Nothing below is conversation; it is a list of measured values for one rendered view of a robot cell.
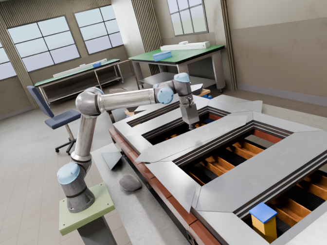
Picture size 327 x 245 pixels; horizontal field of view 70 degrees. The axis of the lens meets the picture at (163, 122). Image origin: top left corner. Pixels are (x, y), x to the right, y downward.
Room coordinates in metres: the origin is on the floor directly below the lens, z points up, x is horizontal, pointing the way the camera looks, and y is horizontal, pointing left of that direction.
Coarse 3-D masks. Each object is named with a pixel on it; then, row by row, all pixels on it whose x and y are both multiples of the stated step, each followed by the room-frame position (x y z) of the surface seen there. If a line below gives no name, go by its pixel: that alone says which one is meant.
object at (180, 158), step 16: (160, 112) 1.84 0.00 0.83; (208, 112) 1.60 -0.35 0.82; (224, 112) 1.45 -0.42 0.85; (240, 112) 1.35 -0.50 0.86; (160, 128) 1.48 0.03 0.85; (240, 128) 1.18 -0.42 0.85; (256, 128) 1.17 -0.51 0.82; (272, 128) 1.08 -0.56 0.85; (128, 144) 1.43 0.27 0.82; (208, 144) 1.09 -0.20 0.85; (160, 160) 1.04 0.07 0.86; (176, 160) 1.02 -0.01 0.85; (192, 160) 1.04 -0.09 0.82; (320, 160) 0.75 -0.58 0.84; (288, 176) 0.69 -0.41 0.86; (304, 176) 0.71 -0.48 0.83; (272, 192) 0.65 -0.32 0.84; (192, 208) 0.67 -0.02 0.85; (240, 208) 0.61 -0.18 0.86; (208, 224) 0.58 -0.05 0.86; (224, 240) 0.50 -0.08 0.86
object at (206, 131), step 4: (196, 128) 1.29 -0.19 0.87; (200, 128) 1.28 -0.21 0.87; (204, 128) 1.26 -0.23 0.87; (208, 128) 1.25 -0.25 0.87; (200, 132) 1.23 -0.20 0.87; (204, 132) 1.22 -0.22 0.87; (208, 132) 1.20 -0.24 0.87; (212, 132) 1.19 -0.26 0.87; (216, 132) 1.18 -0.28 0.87; (204, 136) 1.17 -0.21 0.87; (208, 136) 1.16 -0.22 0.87; (212, 136) 1.14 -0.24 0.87; (216, 136) 1.13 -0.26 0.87
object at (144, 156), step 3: (144, 150) 1.20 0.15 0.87; (141, 153) 1.17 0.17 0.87; (144, 153) 1.16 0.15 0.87; (147, 153) 1.15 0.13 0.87; (141, 156) 1.14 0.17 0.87; (144, 156) 1.13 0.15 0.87; (147, 156) 1.12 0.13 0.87; (150, 156) 1.11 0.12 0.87; (141, 159) 1.10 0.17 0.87; (144, 159) 1.10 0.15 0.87; (147, 159) 1.09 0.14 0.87; (150, 159) 1.08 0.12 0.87
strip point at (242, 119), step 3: (231, 117) 1.32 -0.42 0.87; (234, 117) 1.30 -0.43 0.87; (237, 117) 1.29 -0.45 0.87; (240, 117) 1.28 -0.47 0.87; (243, 117) 1.27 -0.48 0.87; (246, 117) 1.26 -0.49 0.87; (237, 120) 1.25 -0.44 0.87; (240, 120) 1.24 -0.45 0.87; (243, 120) 1.23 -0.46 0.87; (246, 120) 1.22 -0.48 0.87; (243, 123) 1.19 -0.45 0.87
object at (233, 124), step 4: (220, 120) 1.32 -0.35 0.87; (224, 120) 1.30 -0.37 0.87; (228, 120) 1.29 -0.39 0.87; (232, 120) 1.27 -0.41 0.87; (224, 124) 1.24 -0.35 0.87; (228, 124) 1.23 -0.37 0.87; (232, 124) 1.22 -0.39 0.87; (236, 124) 1.20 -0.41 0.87; (240, 124) 1.19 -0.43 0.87; (244, 124) 1.18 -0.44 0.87; (232, 128) 1.17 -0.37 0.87
